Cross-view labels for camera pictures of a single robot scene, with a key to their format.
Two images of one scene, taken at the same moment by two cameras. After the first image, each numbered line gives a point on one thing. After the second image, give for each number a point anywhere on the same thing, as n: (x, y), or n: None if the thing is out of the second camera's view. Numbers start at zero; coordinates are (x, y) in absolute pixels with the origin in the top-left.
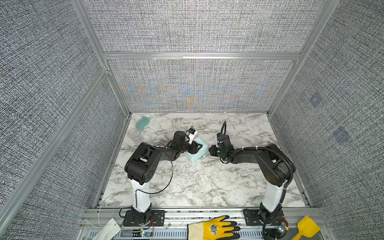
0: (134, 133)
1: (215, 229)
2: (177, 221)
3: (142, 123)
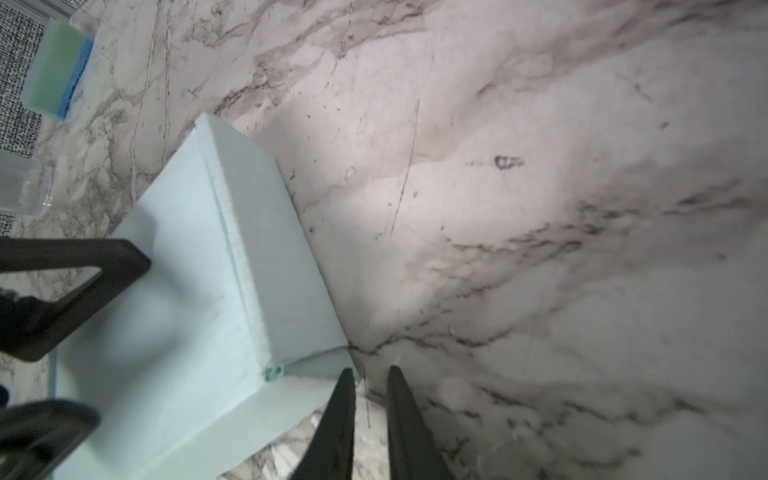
0: (26, 184)
1: None
2: None
3: (53, 71)
